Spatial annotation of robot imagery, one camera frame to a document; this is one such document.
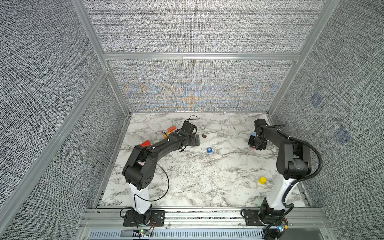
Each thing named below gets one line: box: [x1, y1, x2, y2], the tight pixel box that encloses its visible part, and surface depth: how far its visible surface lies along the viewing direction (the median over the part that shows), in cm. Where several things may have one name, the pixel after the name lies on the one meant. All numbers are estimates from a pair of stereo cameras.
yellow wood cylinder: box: [259, 176, 267, 185], surface depth 87 cm
